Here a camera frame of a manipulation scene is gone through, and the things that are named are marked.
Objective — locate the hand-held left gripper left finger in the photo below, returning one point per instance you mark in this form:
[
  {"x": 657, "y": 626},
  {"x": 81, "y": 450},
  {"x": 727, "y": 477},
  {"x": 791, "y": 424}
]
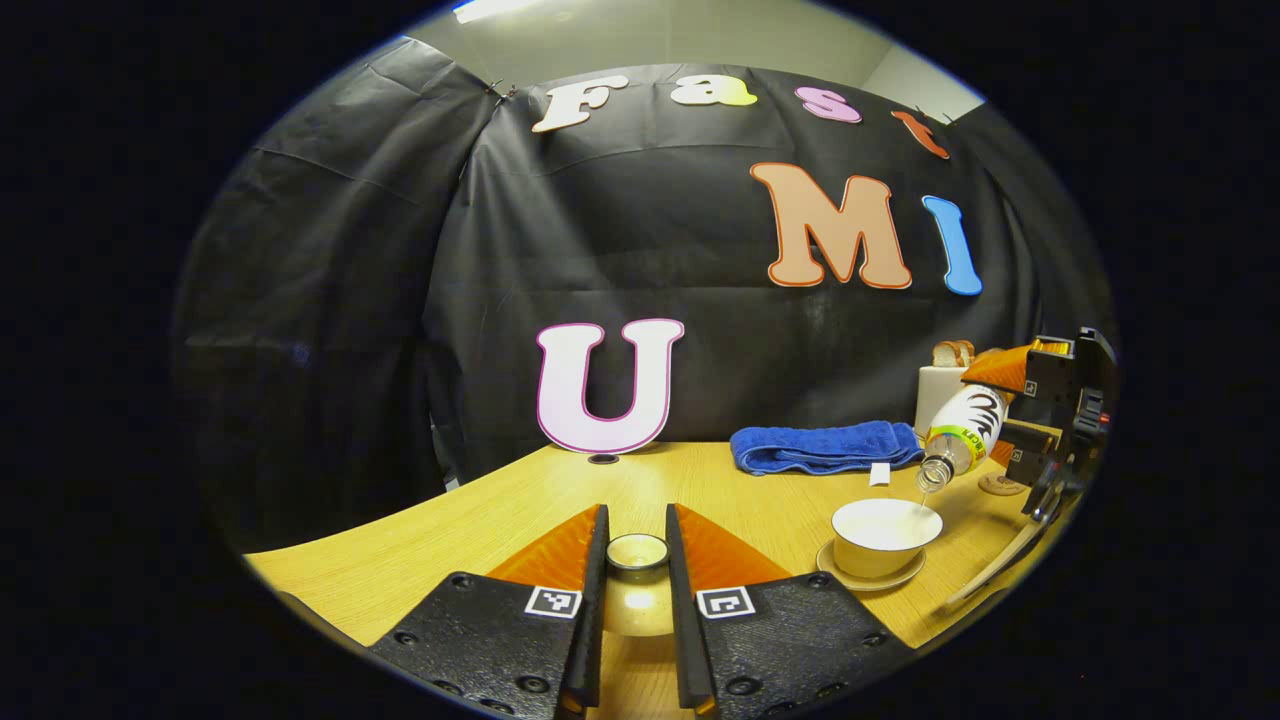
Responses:
[{"x": 590, "y": 620}]

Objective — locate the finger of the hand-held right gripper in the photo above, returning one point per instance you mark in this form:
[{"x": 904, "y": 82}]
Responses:
[
  {"x": 1035, "y": 455},
  {"x": 1030, "y": 370}
]

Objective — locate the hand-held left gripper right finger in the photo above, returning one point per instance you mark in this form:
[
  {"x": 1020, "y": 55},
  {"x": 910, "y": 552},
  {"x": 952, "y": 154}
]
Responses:
[{"x": 682, "y": 620}]

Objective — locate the round brown coaster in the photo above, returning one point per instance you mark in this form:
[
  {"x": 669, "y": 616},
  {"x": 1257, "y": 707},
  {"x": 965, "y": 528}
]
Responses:
[{"x": 1000, "y": 485}]

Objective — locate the white teacup lid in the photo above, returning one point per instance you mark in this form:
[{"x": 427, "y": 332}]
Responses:
[{"x": 637, "y": 590}]

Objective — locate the clear labelled water bottle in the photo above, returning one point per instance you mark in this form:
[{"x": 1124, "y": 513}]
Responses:
[{"x": 970, "y": 425}]

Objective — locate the white teacup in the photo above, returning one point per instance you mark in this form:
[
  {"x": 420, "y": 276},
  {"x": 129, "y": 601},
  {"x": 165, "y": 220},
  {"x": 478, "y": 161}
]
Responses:
[{"x": 880, "y": 545}]

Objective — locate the bread slice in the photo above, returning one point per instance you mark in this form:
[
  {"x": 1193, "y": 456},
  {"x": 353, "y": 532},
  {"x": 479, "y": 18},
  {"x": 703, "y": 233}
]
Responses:
[
  {"x": 943, "y": 354},
  {"x": 965, "y": 351}
]

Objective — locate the white toaster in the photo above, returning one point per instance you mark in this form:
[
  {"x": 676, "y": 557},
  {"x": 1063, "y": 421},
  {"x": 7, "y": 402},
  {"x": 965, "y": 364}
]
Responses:
[{"x": 935, "y": 395}]

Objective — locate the white saucer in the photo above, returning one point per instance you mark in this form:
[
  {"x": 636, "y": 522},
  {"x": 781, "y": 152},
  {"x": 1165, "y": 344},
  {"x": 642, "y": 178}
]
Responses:
[{"x": 850, "y": 578}]

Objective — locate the blue towel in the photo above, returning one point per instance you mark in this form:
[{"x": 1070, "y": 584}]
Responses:
[{"x": 820, "y": 445}]

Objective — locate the black backdrop cloth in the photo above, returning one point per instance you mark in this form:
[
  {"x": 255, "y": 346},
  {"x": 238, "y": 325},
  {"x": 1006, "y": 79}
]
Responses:
[{"x": 620, "y": 250}]

